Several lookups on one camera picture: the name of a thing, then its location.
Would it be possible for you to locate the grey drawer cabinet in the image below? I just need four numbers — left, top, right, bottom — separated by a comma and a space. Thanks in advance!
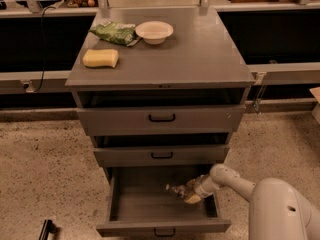
64, 6, 256, 182

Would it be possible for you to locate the white bowl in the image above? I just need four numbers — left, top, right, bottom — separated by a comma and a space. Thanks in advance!
135, 21, 174, 45

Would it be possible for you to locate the metal clamp on rail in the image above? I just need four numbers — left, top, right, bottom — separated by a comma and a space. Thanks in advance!
252, 72, 267, 114

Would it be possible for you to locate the grey top drawer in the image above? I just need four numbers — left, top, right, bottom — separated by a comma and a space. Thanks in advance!
78, 89, 245, 136

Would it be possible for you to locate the grey middle drawer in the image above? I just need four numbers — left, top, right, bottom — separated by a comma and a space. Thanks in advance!
94, 133, 229, 167

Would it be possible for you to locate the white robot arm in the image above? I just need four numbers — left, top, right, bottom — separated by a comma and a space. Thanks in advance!
184, 164, 320, 240

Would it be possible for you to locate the yellow sponge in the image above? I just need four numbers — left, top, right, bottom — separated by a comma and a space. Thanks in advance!
82, 49, 119, 68

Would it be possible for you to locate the green snack bag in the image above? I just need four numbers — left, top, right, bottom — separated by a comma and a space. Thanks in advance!
89, 21, 140, 47

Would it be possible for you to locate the black object on floor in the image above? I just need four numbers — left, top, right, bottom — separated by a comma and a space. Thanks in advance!
38, 219, 57, 240

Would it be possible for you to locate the black power cable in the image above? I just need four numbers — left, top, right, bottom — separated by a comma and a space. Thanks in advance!
33, 5, 57, 93

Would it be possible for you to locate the clear plastic water bottle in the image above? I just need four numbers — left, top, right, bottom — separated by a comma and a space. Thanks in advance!
165, 184, 192, 200

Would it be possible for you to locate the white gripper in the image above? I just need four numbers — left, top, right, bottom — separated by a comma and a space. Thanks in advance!
184, 174, 214, 204

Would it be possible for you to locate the grey bottom drawer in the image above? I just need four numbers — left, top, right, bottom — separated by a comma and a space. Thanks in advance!
97, 165, 231, 237

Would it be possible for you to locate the grey drawer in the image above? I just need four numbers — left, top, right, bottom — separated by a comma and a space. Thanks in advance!
78, 89, 245, 136
97, 165, 231, 237
94, 133, 229, 167

